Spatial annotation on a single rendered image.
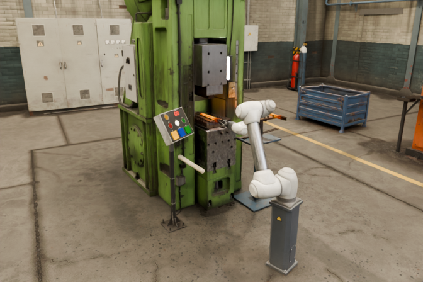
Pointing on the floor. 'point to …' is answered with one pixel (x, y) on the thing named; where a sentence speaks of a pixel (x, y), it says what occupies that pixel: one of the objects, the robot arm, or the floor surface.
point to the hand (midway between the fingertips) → (219, 120)
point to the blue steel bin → (333, 105)
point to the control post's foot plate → (173, 225)
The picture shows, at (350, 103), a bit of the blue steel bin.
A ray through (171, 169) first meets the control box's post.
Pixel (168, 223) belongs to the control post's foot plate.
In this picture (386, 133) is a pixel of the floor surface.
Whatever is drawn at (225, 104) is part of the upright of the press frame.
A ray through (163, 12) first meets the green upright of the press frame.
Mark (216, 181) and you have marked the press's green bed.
